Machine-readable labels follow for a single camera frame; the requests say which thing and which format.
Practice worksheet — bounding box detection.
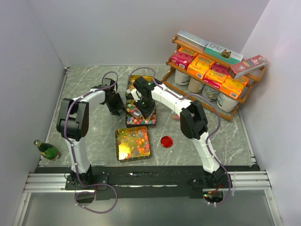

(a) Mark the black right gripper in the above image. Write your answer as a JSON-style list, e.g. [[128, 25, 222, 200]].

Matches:
[[133, 97, 156, 120]]

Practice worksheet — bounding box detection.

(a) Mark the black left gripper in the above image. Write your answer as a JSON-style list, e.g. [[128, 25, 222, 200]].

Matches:
[[105, 93, 126, 116]]

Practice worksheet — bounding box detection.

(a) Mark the red long box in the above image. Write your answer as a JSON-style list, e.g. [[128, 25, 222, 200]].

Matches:
[[228, 55, 268, 79]]

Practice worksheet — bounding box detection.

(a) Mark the silver metal scoop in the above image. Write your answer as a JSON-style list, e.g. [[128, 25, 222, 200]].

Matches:
[[129, 109, 143, 118]]

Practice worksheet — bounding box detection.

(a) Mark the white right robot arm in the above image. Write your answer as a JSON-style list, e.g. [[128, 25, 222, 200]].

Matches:
[[131, 76, 231, 188]]

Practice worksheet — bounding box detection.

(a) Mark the teal cat box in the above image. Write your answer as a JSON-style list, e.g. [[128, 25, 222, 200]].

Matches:
[[204, 42, 244, 65]]

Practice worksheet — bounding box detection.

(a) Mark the green champagne bottle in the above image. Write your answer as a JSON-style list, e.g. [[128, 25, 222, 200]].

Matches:
[[33, 139, 61, 161]]

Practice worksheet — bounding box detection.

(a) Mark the monkey print cup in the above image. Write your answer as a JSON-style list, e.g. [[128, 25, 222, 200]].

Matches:
[[202, 85, 220, 101]]

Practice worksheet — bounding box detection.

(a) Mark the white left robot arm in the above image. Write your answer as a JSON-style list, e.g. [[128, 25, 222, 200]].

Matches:
[[56, 78, 125, 189]]

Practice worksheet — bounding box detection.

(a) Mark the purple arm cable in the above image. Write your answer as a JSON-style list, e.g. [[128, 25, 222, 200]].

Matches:
[[128, 67, 234, 205], [63, 71, 119, 189]]

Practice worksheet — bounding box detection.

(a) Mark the red jar lid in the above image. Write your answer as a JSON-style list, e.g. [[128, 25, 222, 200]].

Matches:
[[160, 136, 173, 148]]

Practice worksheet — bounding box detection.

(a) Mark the silver long box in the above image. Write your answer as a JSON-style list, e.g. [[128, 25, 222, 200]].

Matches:
[[176, 30, 209, 51]]

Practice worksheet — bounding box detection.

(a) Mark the gold tin of star candies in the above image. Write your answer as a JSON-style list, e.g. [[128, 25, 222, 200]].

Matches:
[[125, 99, 157, 128]]

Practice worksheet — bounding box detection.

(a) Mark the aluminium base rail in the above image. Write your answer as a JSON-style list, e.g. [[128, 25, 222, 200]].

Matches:
[[23, 173, 70, 193]]

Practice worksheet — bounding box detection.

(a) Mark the gold tin of stick candies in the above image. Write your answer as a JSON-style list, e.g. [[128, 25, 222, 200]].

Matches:
[[125, 75, 152, 99]]

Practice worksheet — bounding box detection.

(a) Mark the clear glass jar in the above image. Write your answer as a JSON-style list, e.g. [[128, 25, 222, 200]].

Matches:
[[172, 113, 180, 120]]

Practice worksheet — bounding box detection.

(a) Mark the white printed cup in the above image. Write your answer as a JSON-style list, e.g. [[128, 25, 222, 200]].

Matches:
[[217, 93, 238, 113]]

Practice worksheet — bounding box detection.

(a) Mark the gold tin of gummy candies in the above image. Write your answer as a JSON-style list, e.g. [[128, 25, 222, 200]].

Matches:
[[115, 126, 152, 162]]

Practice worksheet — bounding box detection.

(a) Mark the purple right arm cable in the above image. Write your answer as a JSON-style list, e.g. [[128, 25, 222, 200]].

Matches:
[[128, 67, 234, 205]]

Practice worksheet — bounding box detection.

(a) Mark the orange yellow sponge box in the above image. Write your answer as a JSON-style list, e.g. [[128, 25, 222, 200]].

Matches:
[[220, 75, 249, 99]]

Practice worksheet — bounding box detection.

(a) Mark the beige cup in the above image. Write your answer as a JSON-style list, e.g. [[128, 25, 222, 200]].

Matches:
[[188, 78, 205, 93]]

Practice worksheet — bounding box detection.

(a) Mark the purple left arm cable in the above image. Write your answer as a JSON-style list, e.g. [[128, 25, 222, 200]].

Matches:
[[63, 71, 119, 189]]

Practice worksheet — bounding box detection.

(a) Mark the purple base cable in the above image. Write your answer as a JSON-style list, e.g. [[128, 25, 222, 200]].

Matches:
[[74, 183, 118, 214]]

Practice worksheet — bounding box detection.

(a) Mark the wooden two-tier shelf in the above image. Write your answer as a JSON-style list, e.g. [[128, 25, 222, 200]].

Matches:
[[162, 31, 268, 121]]

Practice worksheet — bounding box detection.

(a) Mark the pink orange sponge box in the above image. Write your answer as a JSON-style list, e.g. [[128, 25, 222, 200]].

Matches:
[[203, 63, 229, 89]]

